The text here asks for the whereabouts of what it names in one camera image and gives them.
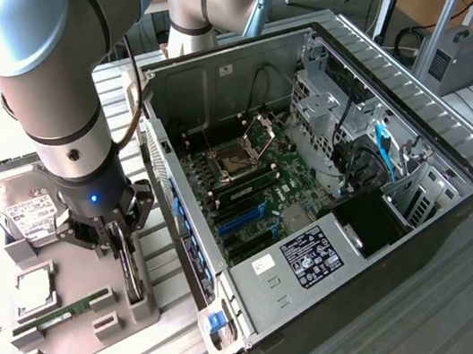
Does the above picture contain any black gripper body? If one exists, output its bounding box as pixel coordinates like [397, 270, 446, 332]
[52, 158, 138, 225]

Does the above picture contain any black graphics card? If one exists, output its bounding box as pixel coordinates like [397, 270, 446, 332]
[110, 220, 146, 306]

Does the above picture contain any grey parts rack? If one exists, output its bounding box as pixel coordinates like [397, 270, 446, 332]
[0, 192, 168, 354]

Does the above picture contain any silver CPU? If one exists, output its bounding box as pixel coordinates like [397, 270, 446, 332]
[13, 267, 57, 314]

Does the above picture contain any green RAM stick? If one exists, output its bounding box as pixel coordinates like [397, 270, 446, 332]
[7, 288, 115, 338]

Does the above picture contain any CPU socket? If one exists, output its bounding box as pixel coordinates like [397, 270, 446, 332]
[208, 137, 261, 183]

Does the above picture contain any black RAM stick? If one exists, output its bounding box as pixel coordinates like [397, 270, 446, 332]
[211, 168, 284, 207]

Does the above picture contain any blue expansion slot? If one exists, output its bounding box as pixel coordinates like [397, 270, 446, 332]
[212, 201, 272, 236]

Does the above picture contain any black expansion slot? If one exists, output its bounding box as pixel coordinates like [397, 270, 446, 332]
[222, 227, 276, 255]

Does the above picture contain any metal socket cover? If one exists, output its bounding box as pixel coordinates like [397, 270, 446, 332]
[238, 109, 283, 162]

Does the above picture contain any blue case latch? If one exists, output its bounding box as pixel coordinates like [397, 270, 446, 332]
[204, 310, 227, 335]

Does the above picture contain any silver chipset heatsink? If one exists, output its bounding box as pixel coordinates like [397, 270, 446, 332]
[279, 201, 312, 232]

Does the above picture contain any green motherboard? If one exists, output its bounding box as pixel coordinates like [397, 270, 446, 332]
[170, 98, 348, 271]

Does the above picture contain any grey power supply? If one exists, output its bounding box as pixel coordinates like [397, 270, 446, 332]
[220, 209, 374, 339]

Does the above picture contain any tall metal disk bay cage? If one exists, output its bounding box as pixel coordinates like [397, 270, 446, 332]
[283, 62, 355, 168]

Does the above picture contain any open black PC case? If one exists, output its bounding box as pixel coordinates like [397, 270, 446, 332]
[118, 0, 473, 354]

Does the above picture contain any low slotted metal disk bay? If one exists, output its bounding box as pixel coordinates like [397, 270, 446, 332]
[378, 159, 458, 232]

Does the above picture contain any grey computer tower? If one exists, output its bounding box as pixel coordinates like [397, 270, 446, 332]
[421, 26, 473, 98]

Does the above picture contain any hard disk in blue frame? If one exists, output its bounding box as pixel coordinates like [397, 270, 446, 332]
[0, 147, 76, 255]

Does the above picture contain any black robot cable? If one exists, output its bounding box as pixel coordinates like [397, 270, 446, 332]
[97, 30, 155, 151]

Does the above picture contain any black wire bundle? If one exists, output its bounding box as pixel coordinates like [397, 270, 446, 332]
[330, 134, 391, 197]

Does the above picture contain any blue wire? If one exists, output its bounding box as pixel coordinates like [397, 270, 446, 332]
[372, 121, 400, 185]

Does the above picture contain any coiled black cable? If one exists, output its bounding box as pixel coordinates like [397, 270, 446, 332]
[391, 25, 429, 65]

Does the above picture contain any aluminium profile frame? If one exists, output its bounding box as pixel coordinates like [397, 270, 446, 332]
[400, 0, 473, 89]

